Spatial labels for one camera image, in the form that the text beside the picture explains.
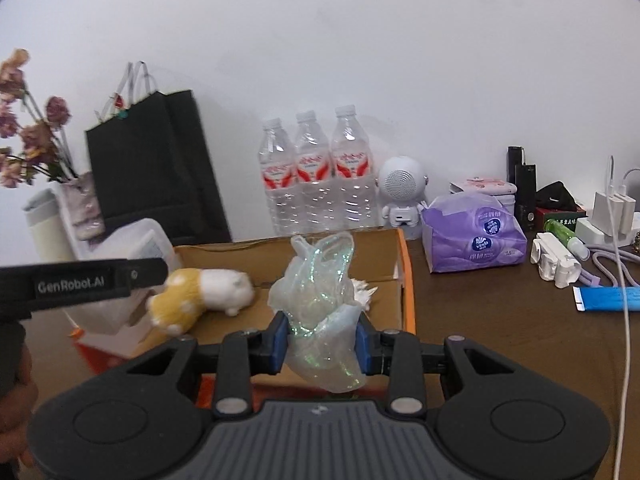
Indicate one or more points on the dried pink flowers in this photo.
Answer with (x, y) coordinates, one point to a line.
(40, 135)

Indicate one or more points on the white robot speaker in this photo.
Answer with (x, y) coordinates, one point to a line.
(400, 185)

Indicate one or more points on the brown spiky ornament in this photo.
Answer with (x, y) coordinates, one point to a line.
(636, 244)

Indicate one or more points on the blue tube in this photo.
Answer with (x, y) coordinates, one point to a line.
(607, 300)

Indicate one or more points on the green bottle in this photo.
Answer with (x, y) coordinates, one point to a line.
(565, 234)

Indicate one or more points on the white power strip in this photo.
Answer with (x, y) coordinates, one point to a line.
(595, 235)

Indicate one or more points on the tall black box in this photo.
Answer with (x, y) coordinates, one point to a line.
(514, 165)

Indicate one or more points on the purple tissue pack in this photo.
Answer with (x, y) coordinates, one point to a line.
(470, 240)

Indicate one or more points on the red green box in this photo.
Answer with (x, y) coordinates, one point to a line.
(557, 214)

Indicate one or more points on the black paper bag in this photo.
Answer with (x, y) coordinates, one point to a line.
(150, 170)

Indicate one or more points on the white folding device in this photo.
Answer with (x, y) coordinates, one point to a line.
(555, 262)

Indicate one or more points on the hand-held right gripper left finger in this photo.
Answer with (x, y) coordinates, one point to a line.
(280, 345)

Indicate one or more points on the white charger block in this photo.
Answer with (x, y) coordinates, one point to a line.
(612, 210)

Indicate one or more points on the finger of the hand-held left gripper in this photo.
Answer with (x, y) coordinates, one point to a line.
(150, 272)

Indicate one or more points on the pink white tin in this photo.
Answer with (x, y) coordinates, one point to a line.
(487, 187)

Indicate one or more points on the white cylindrical vase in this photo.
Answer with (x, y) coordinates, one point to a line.
(47, 230)

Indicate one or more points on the yellow white plush toy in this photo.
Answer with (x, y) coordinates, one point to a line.
(185, 295)

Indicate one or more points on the white plastic packet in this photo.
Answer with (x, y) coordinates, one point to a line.
(135, 242)

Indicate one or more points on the crumpled white tissue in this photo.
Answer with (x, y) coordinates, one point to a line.
(364, 294)

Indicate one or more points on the person's left hand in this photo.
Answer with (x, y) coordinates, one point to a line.
(15, 420)

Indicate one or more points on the mottled purple wrapping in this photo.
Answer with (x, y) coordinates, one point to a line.
(85, 205)

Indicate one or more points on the black cloth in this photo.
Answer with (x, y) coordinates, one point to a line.
(555, 195)

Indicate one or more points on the clear water bottle red label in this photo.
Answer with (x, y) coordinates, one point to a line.
(352, 170)
(312, 170)
(276, 180)

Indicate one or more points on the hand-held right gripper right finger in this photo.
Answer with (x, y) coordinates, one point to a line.
(363, 345)

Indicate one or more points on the iridescent plastic bag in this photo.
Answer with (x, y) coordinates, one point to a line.
(315, 300)

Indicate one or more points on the orange cardboard box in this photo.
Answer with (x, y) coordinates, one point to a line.
(250, 310)

